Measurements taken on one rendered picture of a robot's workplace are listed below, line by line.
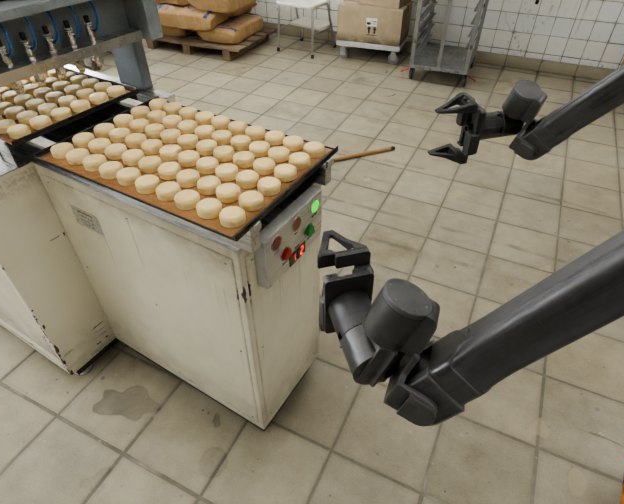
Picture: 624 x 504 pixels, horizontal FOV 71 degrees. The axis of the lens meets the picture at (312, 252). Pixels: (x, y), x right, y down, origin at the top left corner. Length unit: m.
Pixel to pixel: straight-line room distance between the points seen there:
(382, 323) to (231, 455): 1.16
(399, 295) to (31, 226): 1.16
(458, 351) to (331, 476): 1.09
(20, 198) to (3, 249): 0.14
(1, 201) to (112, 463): 0.86
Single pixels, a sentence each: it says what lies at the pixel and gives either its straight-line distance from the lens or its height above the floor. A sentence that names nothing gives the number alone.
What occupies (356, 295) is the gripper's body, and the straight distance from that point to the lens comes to 0.56.
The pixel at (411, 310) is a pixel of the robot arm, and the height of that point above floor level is 1.08.
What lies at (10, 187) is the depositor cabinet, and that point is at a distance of 1.39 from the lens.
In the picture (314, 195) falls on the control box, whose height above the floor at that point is 0.84.
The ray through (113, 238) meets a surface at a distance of 1.27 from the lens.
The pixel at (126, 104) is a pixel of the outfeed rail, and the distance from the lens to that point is 1.47.
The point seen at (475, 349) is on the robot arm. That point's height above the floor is 1.06.
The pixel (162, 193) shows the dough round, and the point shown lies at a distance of 0.95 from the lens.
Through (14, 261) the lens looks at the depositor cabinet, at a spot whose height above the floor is 0.60.
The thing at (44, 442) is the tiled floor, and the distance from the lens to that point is 1.80.
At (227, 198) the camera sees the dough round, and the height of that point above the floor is 0.92.
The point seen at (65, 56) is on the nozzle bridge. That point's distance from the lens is 1.44.
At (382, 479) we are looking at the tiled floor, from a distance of 1.55.
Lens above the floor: 1.43
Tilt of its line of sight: 42 degrees down
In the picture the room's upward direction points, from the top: straight up
